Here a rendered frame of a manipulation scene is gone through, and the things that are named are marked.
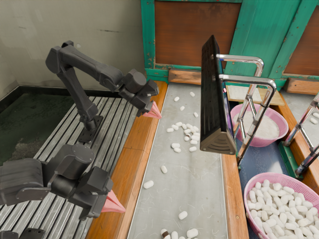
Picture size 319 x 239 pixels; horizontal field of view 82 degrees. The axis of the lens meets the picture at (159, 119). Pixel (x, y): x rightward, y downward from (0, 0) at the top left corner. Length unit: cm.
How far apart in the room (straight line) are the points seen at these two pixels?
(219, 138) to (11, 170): 43
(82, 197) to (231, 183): 50
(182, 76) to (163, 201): 73
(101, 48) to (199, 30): 130
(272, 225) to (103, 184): 55
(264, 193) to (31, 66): 260
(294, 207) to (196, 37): 88
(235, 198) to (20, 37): 248
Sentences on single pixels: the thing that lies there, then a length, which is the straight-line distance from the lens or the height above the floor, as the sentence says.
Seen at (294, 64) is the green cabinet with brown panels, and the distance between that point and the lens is 129.
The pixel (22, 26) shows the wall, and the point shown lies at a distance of 255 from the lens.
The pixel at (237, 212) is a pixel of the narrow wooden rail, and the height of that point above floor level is 76.
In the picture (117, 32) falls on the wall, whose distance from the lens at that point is 206.
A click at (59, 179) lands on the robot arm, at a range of 49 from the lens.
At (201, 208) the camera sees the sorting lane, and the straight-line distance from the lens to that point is 70.
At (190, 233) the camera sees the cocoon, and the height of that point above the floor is 76.
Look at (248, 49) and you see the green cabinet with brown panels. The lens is 118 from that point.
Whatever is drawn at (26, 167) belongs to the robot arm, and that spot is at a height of 105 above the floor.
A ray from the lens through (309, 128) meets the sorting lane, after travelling 118.
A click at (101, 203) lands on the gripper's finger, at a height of 93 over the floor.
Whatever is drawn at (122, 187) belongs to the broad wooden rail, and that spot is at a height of 76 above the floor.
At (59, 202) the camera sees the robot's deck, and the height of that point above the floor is 67.
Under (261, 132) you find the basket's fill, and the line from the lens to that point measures 103.
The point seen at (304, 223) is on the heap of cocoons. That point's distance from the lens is 81.
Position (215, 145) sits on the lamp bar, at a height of 107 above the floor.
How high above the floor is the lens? 138
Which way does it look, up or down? 42 degrees down
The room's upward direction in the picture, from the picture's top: straight up
